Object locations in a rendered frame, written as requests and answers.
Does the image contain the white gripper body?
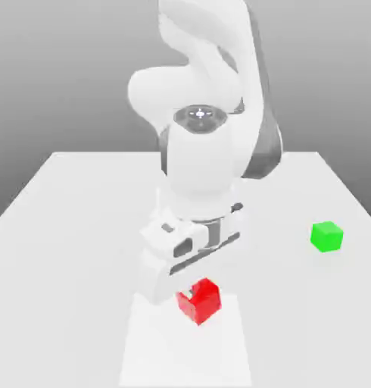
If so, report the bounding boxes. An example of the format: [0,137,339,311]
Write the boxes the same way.
[139,230,248,306]

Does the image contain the small red cube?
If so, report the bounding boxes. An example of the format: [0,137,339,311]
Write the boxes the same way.
[176,277,223,327]

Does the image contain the small green cube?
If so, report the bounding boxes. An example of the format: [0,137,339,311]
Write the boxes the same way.
[310,221,345,254]

